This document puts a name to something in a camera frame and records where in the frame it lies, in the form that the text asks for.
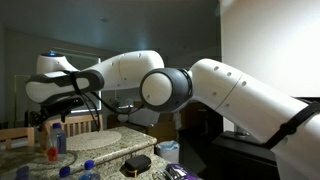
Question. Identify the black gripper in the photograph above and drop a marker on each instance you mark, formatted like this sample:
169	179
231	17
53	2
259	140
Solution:
61	108

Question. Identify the round woven placemat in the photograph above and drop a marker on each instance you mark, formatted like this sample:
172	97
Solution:
92	140

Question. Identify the water bottle blue cap middle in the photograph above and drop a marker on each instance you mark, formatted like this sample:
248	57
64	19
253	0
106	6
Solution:
65	173

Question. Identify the purple allura pouch in bag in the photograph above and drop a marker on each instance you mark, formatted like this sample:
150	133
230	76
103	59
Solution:
178	172

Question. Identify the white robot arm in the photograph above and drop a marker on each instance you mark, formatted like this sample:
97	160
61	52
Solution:
287	126

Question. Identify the black zippered case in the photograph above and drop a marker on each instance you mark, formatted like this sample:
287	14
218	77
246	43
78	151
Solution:
137	165

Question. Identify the black side cabinet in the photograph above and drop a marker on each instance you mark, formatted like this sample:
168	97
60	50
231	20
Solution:
236	158

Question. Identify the bottle with blue cap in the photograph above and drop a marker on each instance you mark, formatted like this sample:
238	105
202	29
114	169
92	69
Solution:
57	149

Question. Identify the wooden chair left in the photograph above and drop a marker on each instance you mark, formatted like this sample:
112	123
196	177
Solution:
7	136

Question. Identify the cardboard box with cloth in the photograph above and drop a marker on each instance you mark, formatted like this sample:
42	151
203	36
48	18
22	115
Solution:
157	125

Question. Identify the white trash bin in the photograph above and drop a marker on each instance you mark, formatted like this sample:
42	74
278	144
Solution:
168	150

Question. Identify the water bottle blue cap right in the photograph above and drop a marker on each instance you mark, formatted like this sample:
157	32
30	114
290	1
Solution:
90	173

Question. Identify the wooden chair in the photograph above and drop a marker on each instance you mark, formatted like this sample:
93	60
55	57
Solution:
7	136
76	125

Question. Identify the wooden chair right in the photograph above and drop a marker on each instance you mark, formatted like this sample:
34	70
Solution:
76	125

